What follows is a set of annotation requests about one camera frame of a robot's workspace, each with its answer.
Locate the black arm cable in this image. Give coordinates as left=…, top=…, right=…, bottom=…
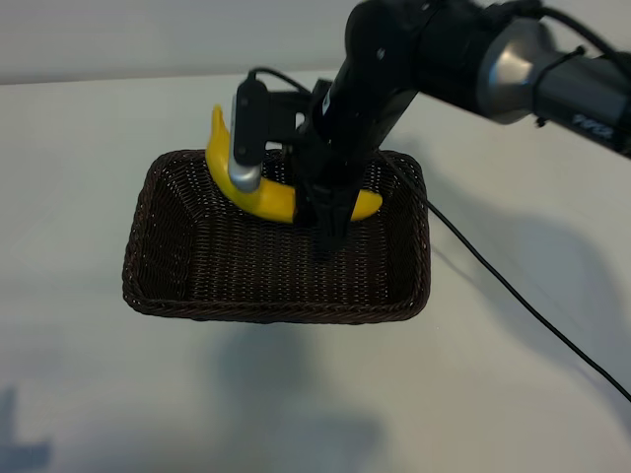
left=534, top=2, right=631, bottom=58

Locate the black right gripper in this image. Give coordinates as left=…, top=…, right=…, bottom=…
left=295, top=78, right=415, bottom=257

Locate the short black camera cable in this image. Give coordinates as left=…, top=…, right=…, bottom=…
left=245, top=66, right=316, bottom=96

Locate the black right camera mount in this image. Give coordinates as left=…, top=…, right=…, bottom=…
left=265, top=78, right=321, bottom=149

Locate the long black cable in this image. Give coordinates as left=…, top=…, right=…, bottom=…
left=386, top=150, right=631, bottom=401

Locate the yellow banana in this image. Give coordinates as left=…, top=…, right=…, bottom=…
left=204, top=102, right=385, bottom=226

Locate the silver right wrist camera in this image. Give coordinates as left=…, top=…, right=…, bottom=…
left=227, top=78, right=271, bottom=194

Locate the dark brown wicker basket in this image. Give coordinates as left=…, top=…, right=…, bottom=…
left=121, top=147, right=433, bottom=326

